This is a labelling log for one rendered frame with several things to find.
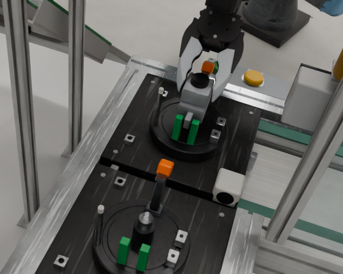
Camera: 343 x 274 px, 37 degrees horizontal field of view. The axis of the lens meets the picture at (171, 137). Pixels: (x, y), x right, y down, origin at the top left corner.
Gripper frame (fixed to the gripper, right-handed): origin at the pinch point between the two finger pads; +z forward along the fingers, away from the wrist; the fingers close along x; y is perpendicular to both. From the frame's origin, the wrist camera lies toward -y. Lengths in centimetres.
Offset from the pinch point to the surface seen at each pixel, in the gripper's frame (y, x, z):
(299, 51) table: 50, -18, -29
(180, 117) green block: 0.6, 1.2, 5.4
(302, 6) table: 64, -16, -48
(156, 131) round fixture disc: 4.7, 4.7, 8.3
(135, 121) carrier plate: 7.9, 9.3, 7.4
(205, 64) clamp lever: 5.0, 0.5, -5.6
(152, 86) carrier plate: 14.3, 9.7, -0.8
